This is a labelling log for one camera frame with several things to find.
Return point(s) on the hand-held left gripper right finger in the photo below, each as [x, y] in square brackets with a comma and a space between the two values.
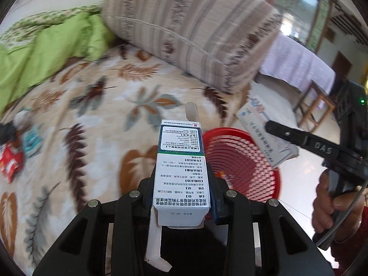
[218, 210]

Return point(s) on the person's right hand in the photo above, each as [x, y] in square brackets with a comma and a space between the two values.
[322, 215]

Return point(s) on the glass partition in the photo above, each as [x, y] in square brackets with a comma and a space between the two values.
[299, 5]

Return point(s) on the red plastic mesh basket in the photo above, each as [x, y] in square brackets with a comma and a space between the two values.
[244, 164]

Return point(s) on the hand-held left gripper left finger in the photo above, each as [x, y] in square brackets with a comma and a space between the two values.
[143, 198]

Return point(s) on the person's red sleeved forearm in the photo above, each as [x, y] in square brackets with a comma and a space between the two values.
[356, 244]

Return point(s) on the striped floral cushion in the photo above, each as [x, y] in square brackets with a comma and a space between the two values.
[187, 28]

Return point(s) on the white blue box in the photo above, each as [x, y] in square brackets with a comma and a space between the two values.
[258, 126]

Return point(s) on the brown wooden door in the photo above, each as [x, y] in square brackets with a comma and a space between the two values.
[342, 64]

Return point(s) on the green quilt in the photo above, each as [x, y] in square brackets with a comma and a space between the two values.
[57, 49]

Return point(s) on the teal packet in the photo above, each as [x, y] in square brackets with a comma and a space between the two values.
[31, 142]

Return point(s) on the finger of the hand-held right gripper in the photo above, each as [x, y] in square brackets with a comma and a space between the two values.
[287, 135]

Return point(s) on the black plastic bag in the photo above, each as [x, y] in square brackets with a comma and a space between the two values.
[7, 133]

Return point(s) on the red snack packet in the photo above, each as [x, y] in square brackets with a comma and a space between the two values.
[11, 164]

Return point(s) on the white teal medicine box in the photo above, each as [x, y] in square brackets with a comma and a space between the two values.
[178, 184]

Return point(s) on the leaf printed blanket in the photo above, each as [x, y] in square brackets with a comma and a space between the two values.
[100, 120]

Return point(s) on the wooden chair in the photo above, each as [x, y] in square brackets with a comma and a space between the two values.
[325, 97]

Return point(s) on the table with lilac tablecloth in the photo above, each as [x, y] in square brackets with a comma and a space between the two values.
[296, 60]

